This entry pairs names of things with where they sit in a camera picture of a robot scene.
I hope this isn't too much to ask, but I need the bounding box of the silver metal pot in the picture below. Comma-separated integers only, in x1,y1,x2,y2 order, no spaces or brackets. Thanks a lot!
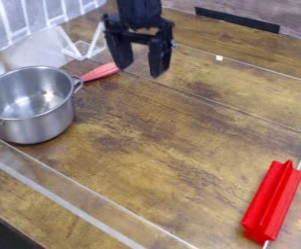
0,66,83,144

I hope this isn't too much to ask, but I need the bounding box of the clear acrylic triangle stand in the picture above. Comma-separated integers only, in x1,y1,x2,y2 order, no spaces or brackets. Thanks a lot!
56,22,107,60

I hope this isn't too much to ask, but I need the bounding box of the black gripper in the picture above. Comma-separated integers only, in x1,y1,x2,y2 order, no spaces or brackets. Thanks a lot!
102,15,175,78

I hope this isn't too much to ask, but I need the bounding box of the red plastic bracket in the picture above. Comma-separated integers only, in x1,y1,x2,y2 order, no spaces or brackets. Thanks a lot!
241,160,301,246

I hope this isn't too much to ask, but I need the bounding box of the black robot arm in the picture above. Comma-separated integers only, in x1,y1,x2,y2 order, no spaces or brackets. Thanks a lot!
102,0,175,78

